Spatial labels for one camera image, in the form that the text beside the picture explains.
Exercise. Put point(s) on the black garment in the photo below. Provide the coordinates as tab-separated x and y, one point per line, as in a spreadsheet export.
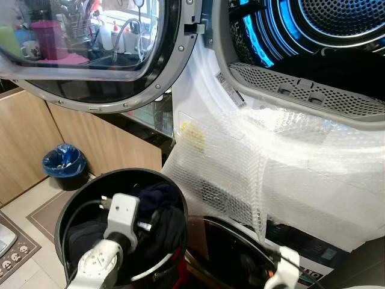
165	238

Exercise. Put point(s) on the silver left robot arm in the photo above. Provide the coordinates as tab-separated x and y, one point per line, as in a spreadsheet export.
96	265

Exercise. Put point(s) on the red plastic stool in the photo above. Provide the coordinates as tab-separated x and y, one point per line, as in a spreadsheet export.
181	271

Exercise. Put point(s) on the black round laundry bucket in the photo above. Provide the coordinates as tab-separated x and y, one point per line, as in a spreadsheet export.
90	186

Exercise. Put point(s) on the brown-bordered floor mat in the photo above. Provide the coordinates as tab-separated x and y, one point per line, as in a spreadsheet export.
45	214

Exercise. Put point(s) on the yellow sticker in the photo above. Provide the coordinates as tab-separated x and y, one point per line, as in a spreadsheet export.
192	136

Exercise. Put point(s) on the wooden cabinet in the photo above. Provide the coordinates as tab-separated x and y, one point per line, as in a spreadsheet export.
90	138

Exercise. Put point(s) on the black bin with blue bag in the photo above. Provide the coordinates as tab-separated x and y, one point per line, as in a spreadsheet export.
63	161

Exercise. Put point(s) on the patterned brown floor mat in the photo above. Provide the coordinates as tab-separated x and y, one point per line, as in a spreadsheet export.
18	250

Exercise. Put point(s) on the white tumble dryer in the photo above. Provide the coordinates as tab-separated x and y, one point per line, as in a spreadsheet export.
198	90

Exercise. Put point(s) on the clear bubble wrap sheet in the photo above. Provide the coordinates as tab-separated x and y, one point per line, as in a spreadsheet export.
289	168

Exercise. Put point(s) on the white barcode label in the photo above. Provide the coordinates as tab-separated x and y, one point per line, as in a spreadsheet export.
231	90

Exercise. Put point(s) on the grey-rimmed glass dryer door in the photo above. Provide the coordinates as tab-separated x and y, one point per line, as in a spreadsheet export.
174	54

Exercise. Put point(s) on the grey perforated lint filter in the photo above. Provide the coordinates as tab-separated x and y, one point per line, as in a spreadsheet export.
313	93

